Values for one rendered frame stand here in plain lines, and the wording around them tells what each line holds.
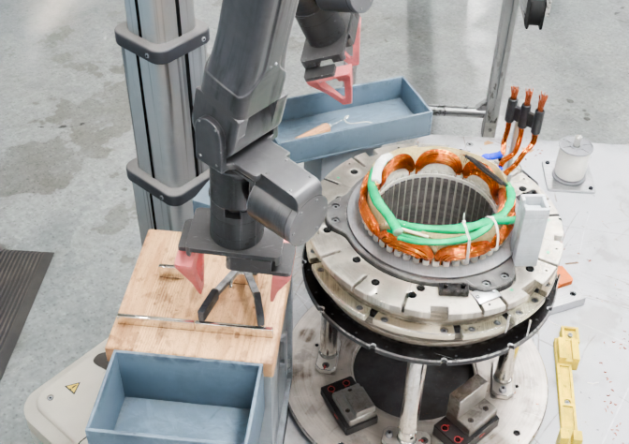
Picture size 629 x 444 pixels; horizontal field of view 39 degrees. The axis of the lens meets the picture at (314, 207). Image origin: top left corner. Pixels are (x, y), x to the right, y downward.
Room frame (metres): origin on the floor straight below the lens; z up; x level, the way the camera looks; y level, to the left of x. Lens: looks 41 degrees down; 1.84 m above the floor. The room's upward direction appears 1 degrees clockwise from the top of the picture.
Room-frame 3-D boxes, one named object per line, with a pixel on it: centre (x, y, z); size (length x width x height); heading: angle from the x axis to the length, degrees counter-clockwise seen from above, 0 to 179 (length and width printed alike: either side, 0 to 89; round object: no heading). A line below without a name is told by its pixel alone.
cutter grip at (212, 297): (0.69, 0.12, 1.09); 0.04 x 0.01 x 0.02; 160
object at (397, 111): (1.12, -0.04, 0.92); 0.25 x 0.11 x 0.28; 111
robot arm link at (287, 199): (0.68, 0.05, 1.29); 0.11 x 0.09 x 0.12; 50
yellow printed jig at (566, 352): (0.82, -0.38, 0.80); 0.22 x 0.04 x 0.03; 170
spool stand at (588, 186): (1.32, -0.48, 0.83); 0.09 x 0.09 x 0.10; 87
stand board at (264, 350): (0.74, 0.13, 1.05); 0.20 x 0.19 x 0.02; 175
